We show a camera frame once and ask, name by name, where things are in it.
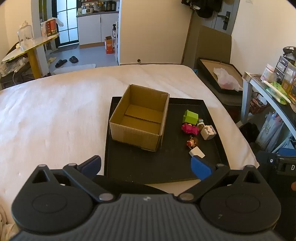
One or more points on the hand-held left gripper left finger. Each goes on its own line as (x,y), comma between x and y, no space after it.
(92,163)

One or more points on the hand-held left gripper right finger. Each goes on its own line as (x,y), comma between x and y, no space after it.
(200,169)

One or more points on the black shallow tray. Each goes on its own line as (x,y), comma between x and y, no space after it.
(173,162)

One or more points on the brown red figure toy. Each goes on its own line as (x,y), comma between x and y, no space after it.
(193,141)

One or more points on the bunny face cube toy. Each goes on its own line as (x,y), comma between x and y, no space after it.
(208,133)

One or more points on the pink red plush toy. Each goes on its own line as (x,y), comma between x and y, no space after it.
(189,129)

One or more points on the green cube toy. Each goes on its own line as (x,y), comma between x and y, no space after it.
(190,116)

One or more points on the white shopping bag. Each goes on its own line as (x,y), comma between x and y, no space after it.
(269,129)

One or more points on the white bed blanket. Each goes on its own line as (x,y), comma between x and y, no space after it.
(57,115)

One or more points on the grey side table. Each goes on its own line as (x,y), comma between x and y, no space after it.
(246,97)

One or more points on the brown woven basket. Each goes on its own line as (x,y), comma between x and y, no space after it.
(257,104)

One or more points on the green wipes packet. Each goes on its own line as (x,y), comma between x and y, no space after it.
(277,91)

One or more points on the white plastic bag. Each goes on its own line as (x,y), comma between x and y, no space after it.
(227,78)

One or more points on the white floor mat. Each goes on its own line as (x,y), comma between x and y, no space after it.
(74,69)

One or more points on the large black floor tray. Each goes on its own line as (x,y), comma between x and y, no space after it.
(208,69)

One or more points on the black slipper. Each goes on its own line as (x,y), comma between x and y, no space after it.
(73,59)
(61,63)

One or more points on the yellow box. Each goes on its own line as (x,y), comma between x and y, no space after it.
(289,80)

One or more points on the beige slipper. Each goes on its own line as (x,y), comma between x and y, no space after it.
(51,59)

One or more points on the pink jar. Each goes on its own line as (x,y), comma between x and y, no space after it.
(268,73)

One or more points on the round table with yellow leg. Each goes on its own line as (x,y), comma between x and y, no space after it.
(34,62)

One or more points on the orange cardboard box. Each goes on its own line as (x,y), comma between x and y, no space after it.
(109,46)

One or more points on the small black drawer unit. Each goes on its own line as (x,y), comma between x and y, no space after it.
(282,67)

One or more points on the pile of clutter under table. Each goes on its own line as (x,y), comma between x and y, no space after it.
(13,69)

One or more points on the large cardboard sheet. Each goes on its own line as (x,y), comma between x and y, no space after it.
(212,44)

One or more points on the black spray bottle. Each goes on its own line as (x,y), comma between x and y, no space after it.
(114,31)

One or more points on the white kitchen cabinet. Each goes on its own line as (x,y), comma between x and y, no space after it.
(92,29)

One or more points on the red box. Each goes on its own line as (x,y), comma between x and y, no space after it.
(51,27)

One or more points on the large glass jar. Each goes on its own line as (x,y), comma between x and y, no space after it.
(25,38)

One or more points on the glass pane door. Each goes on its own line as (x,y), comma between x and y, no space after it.
(67,20)

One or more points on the grey entrance door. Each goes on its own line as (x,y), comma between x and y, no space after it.
(232,14)

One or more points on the hanging dark clothes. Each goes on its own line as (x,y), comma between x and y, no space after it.
(205,10)

